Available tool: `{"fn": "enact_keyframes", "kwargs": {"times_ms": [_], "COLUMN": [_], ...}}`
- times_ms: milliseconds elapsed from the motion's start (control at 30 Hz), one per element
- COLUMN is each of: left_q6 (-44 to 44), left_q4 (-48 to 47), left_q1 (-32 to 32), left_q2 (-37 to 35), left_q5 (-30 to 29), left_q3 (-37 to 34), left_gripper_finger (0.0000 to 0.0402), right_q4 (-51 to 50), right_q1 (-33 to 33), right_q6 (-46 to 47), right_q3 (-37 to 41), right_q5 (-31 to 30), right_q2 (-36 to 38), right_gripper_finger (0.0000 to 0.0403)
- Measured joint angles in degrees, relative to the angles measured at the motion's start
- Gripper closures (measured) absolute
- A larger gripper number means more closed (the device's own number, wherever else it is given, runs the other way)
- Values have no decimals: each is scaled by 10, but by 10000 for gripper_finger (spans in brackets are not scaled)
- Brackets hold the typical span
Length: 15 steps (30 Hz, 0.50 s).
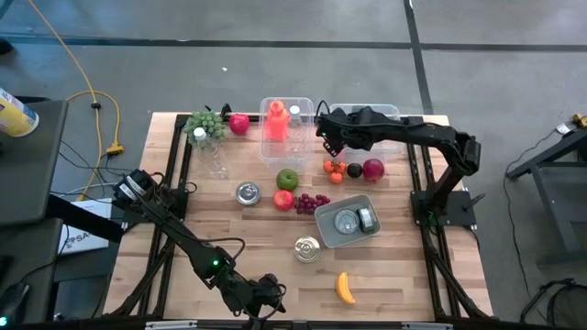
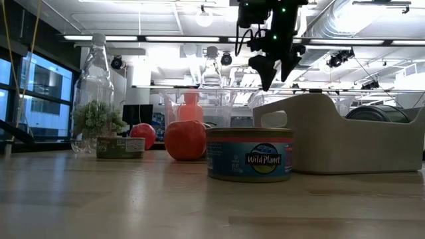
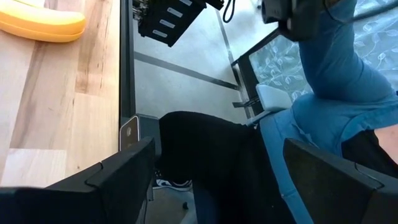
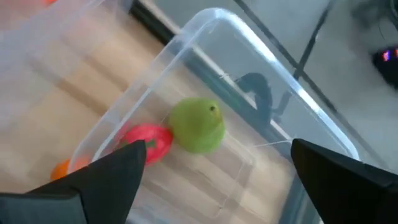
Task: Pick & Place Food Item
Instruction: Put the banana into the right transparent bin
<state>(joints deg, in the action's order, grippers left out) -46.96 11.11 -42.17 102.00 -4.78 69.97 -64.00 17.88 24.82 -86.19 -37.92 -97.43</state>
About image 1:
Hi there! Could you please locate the orange tomato cluster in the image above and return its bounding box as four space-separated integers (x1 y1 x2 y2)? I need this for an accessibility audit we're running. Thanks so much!
322 159 349 185

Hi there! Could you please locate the purple grape bunch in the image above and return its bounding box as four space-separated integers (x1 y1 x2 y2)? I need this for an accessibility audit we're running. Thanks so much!
293 192 331 216

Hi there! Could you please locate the yellow banana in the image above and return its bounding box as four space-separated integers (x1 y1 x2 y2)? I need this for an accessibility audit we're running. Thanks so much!
335 270 357 305

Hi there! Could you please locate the black aluminium rig frame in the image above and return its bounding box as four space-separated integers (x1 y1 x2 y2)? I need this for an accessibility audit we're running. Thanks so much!
103 112 494 330

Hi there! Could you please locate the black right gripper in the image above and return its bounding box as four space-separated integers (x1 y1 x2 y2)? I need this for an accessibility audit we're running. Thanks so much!
316 113 364 160

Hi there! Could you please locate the black computer mouse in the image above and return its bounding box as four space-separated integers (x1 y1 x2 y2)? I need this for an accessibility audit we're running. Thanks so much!
0 281 31 322

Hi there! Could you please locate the black side table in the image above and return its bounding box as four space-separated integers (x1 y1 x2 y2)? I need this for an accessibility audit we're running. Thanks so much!
505 129 587 270

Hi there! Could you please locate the yellow extension cord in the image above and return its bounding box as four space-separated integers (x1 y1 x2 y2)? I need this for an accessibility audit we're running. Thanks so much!
26 0 126 203

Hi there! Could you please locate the green grape bunch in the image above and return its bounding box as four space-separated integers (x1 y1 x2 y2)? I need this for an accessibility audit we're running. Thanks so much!
183 109 227 147

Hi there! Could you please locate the clear plastic bottle white cap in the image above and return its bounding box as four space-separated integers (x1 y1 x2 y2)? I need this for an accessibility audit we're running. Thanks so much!
287 104 309 160
192 126 230 181

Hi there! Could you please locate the green apple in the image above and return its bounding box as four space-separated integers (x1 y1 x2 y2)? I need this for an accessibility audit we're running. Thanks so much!
275 168 300 193

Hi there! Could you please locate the yellow wipes canister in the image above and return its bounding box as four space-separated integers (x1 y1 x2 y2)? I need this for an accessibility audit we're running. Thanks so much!
0 86 40 138

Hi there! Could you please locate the orange plastic squeeze bottle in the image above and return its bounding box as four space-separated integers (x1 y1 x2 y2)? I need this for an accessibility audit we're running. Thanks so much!
265 99 291 142

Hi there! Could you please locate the clear plastic storage bin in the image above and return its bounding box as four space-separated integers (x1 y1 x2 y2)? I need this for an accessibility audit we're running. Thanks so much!
326 103 404 166
258 95 316 173

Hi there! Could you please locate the teal label tuna can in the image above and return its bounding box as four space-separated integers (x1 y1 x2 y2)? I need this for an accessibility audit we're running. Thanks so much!
357 206 378 234

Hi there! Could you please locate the Wild Planet tuna can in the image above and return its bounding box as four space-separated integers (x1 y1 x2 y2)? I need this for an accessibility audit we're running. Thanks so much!
293 236 322 264

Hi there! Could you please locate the black desk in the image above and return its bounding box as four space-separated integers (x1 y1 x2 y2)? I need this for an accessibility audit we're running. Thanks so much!
0 98 70 226
0 218 64 325

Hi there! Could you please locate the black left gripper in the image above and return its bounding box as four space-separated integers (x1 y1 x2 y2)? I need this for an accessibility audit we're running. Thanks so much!
228 273 288 317

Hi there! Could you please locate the red pomegranate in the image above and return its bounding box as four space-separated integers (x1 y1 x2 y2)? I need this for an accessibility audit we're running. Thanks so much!
362 158 386 183

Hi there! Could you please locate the black mesh waste bin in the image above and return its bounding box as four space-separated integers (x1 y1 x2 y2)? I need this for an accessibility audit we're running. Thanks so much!
520 278 587 330

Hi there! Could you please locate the light grey plastic tray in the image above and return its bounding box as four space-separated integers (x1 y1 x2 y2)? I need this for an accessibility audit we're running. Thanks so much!
314 193 382 249

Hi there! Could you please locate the black floor cable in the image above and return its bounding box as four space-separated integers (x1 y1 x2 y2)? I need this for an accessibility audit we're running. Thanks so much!
58 137 135 199
502 127 560 303

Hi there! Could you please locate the bright red apple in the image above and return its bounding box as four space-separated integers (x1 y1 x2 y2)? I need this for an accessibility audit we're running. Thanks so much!
272 189 295 213

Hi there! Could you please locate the olive label tin can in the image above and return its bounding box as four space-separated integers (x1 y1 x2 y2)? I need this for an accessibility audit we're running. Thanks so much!
235 181 262 207

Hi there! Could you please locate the white printed paper sheet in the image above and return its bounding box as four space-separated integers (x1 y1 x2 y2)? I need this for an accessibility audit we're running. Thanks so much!
58 197 114 256

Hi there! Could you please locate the dark crimson apple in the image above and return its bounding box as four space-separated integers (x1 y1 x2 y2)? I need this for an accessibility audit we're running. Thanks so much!
228 113 251 136

